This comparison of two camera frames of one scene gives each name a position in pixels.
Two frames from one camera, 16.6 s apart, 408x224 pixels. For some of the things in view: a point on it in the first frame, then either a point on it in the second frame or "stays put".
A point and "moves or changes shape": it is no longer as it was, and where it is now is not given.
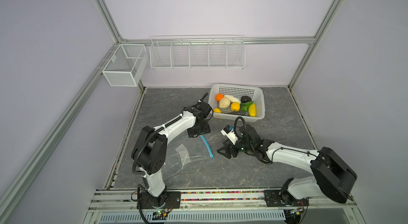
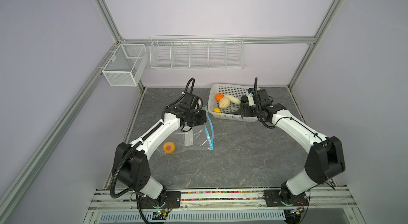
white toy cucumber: x=232 y=98 stays put
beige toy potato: x=224 y=102 stays put
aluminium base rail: x=216 y=206 stays put
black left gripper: x=206 y=129 -> x=203 y=119
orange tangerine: x=219 y=96 stays put
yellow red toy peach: x=235 y=106 -> x=169 y=147
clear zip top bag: x=193 y=150 moves or changes shape
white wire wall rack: x=178 y=52 stays put
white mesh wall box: x=127 y=66 stays put
